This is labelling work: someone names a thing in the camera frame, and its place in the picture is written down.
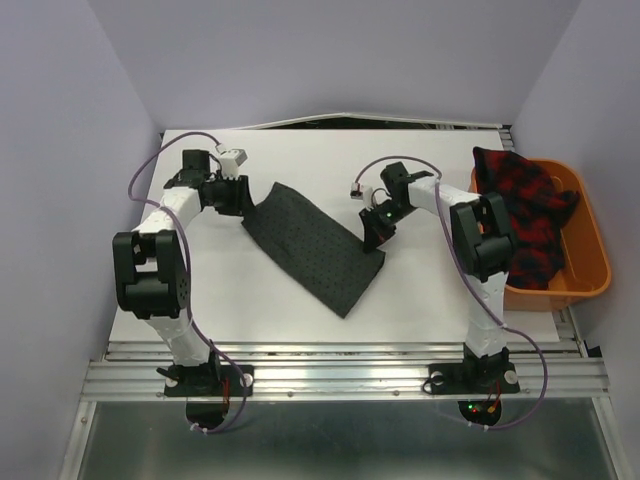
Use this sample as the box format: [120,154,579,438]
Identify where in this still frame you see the orange plastic bin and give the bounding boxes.
[470,158,611,311]

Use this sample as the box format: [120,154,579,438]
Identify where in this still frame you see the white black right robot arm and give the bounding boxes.
[350,156,517,390]

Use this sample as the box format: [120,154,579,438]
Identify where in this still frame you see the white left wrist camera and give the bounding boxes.
[216,145,248,180]

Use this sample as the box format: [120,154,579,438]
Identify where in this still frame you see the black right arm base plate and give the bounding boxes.
[422,362,521,396]

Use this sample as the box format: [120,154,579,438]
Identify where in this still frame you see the aluminium extrusion frame rail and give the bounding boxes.
[81,341,610,402]

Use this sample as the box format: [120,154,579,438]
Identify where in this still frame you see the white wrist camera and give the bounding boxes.
[349,182,382,210]
[216,145,248,180]

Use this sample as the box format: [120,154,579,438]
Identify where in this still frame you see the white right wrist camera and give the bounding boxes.
[349,182,382,210]

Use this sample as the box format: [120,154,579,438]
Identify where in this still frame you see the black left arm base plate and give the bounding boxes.
[156,364,255,398]

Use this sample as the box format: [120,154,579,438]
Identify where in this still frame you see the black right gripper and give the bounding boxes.
[357,199,416,253]

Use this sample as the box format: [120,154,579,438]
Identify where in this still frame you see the red black plaid skirt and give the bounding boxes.
[473,147,581,290]

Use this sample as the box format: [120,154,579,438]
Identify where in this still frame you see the dark grey dotted skirt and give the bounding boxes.
[242,182,385,318]

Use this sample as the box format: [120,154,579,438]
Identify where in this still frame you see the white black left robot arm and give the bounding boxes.
[112,147,254,394]

